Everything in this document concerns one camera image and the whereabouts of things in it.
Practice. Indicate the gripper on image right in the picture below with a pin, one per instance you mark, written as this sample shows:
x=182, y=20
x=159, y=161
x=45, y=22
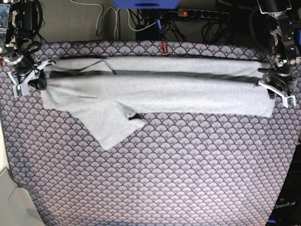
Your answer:
x=284, y=78

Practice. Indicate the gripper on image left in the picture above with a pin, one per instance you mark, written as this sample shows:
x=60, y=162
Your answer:
x=22, y=64

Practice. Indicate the light grey T-shirt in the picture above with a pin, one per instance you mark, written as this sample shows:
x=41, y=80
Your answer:
x=107, y=94

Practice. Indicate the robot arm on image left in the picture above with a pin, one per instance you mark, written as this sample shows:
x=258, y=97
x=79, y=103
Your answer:
x=20, y=39

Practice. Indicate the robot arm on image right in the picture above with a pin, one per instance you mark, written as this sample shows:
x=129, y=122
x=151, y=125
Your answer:
x=286, y=55

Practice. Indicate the black power strip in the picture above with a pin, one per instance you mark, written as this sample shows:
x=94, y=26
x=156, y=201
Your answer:
x=203, y=14

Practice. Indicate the red and black clamp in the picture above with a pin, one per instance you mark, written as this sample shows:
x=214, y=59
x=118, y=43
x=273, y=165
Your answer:
x=164, y=48

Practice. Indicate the blue box overhead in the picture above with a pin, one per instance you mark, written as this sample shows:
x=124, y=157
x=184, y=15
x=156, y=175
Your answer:
x=146, y=4

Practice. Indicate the blue clamp at top centre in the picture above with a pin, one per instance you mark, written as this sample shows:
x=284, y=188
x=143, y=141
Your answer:
x=159, y=26

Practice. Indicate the grey plastic bin corner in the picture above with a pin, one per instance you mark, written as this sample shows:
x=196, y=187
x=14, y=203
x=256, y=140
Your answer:
x=16, y=205

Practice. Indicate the fan-patterned purple table cloth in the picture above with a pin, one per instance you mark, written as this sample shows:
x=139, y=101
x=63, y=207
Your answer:
x=179, y=169

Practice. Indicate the black OpenArm base plate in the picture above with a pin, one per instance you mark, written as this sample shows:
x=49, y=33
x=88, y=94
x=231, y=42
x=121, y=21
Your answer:
x=287, y=210

